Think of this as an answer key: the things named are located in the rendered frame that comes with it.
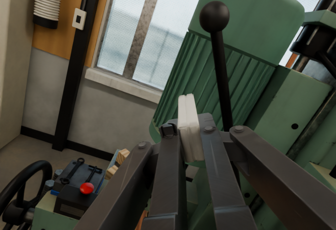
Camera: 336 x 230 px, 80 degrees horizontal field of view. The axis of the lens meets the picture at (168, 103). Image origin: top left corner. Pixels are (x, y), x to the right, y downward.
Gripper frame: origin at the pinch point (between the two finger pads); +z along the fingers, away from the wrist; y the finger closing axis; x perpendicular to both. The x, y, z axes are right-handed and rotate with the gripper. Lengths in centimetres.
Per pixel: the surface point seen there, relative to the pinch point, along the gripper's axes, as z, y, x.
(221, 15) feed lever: 8.3, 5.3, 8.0
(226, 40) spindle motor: 15.7, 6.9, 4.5
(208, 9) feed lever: 8.6, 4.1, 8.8
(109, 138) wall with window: 151, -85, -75
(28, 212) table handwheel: 23, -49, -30
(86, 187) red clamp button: 19.1, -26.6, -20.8
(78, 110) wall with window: 149, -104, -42
